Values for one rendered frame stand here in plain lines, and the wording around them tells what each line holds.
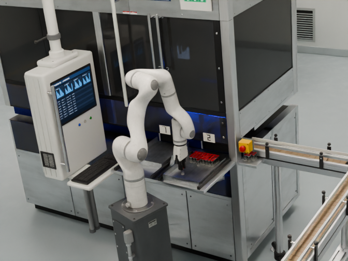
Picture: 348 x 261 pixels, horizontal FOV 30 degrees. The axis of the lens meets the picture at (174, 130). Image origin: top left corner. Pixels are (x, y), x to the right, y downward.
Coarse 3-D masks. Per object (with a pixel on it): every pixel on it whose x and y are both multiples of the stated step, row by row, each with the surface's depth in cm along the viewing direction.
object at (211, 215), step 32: (288, 128) 480; (32, 160) 526; (32, 192) 544; (64, 192) 520; (96, 192) 499; (160, 192) 462; (192, 192) 445; (256, 192) 448; (288, 192) 500; (192, 224) 458; (224, 224) 441; (256, 224) 456; (224, 256) 453
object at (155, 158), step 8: (152, 144) 448; (160, 144) 447; (168, 144) 446; (152, 152) 437; (160, 152) 436; (168, 152) 435; (144, 160) 421; (152, 160) 427; (160, 160) 426; (168, 160) 420
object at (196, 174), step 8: (224, 160) 412; (176, 168) 413; (192, 168) 411; (200, 168) 410; (208, 168) 409; (216, 168) 405; (168, 176) 399; (176, 176) 404; (184, 176) 403; (192, 176) 402; (200, 176) 401; (192, 184) 391
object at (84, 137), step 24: (48, 72) 403; (72, 72) 420; (48, 96) 405; (72, 96) 424; (96, 96) 446; (48, 120) 411; (72, 120) 428; (96, 120) 449; (48, 144) 421; (72, 144) 432; (96, 144) 453; (48, 168) 431; (72, 168) 435
